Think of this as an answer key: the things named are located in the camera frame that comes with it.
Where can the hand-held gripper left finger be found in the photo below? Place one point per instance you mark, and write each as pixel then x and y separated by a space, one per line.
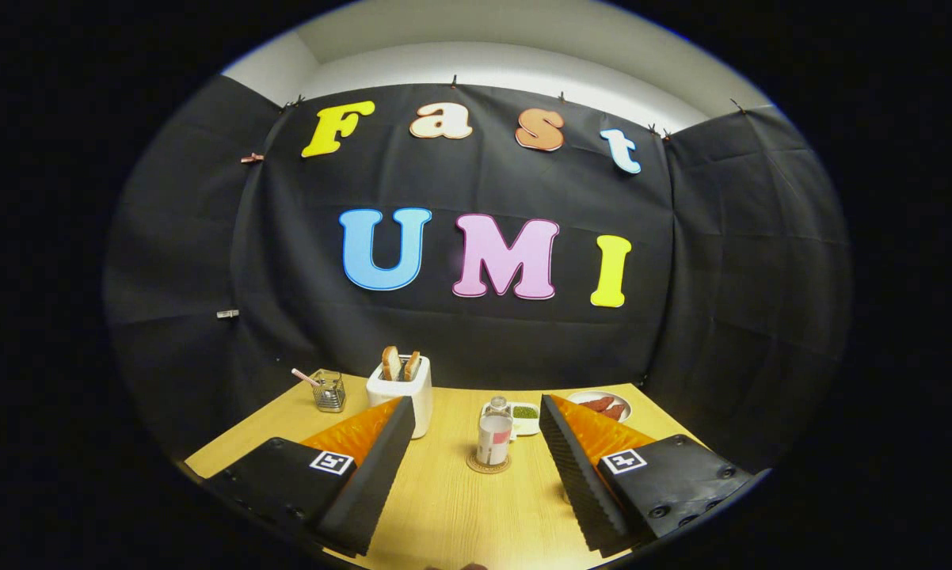
pixel 377 483

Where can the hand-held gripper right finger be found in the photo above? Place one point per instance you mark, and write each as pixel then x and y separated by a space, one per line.
pixel 579 491

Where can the clear juice bottle red label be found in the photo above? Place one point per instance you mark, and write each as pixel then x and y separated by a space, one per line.
pixel 493 439

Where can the round cork coaster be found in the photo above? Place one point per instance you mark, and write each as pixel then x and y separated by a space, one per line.
pixel 476 467

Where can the white toaster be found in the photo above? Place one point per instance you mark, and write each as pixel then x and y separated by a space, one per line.
pixel 401 400

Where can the red sausage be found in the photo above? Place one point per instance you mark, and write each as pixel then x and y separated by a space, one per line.
pixel 614 412
pixel 596 404

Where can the wooden table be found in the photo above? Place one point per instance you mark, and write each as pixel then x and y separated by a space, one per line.
pixel 460 514

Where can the small white divided dish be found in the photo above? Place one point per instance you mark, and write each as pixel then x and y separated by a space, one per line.
pixel 526 413

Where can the white oval plate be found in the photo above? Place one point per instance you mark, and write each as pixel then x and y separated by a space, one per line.
pixel 622 400

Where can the toast slice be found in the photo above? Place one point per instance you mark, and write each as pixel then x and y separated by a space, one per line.
pixel 412 366
pixel 390 364

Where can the pink pen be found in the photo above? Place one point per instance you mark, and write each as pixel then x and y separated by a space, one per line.
pixel 303 376

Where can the black backdrop cloth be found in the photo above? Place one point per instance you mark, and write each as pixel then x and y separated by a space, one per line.
pixel 310 317

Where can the pink clothespin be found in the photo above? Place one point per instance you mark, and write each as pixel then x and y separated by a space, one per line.
pixel 252 158

